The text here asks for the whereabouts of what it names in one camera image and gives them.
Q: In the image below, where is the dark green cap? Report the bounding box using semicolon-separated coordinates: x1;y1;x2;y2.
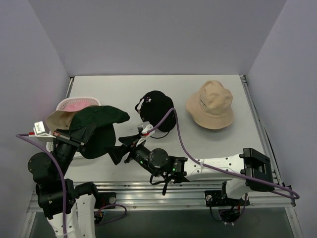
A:
69;106;130;159

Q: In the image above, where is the black baseball cap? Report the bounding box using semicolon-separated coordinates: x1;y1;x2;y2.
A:
134;90;174;126

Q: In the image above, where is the beige bucket hat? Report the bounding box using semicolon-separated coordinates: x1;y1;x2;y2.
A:
186;80;234;130

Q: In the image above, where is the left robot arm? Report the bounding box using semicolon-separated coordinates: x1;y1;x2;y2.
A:
28;123;100;238

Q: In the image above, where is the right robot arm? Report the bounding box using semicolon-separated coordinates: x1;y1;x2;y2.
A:
107;135;274;205

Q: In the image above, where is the pink cap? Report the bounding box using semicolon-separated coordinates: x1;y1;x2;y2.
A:
46;102;88;132

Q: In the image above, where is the white plastic basket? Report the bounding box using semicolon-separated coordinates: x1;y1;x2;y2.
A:
46;97;101;159

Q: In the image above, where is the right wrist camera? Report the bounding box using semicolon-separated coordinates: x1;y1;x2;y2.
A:
136;121;154;147

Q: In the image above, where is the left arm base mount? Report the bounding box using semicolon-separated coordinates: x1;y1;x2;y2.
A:
94;190;117;224

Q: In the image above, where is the aluminium front rail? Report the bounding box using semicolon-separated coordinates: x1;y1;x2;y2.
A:
27;181;296;212

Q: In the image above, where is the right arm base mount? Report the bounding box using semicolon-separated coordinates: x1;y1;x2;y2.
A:
205;182;250;226

